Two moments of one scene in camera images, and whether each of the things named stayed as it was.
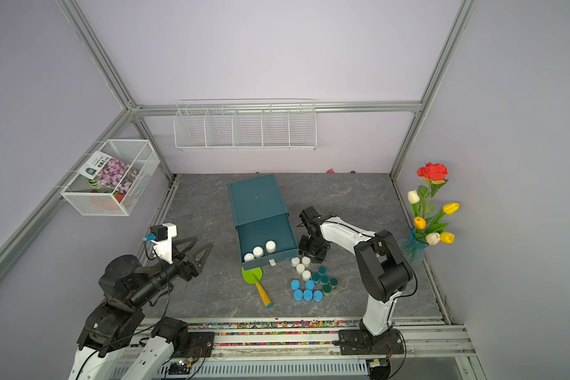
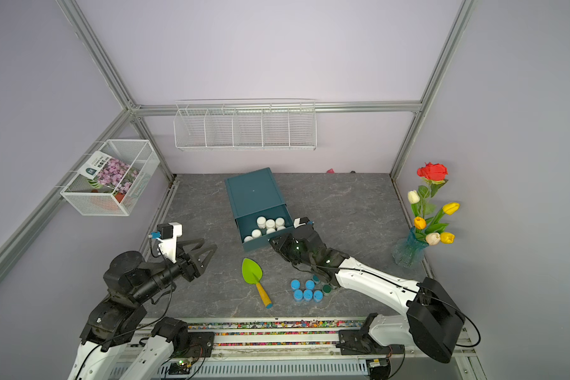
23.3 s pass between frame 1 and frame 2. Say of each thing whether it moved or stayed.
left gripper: stayed
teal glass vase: stayed
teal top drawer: moved
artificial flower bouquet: stayed
